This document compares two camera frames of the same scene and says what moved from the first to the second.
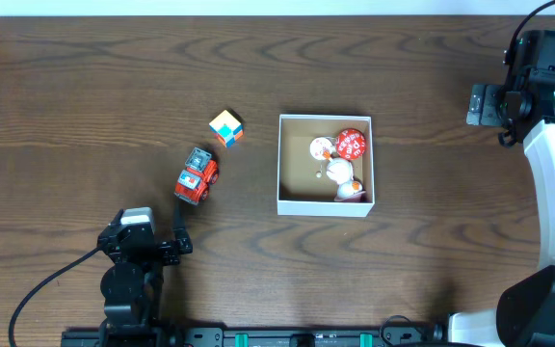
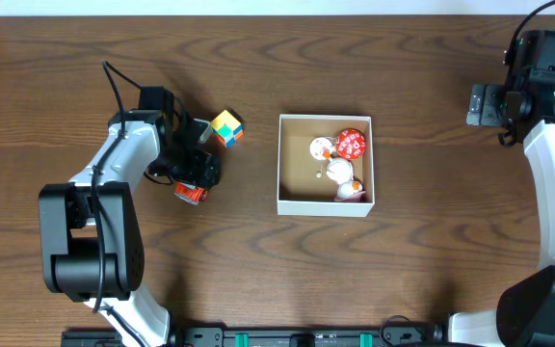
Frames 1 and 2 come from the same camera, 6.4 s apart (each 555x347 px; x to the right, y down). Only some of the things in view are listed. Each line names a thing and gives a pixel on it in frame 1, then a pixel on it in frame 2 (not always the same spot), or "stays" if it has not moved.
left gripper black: x=160 y=248 to x=199 y=164
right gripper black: x=486 y=107 stays
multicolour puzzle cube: x=226 y=127 stays
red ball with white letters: x=351 y=144 stays
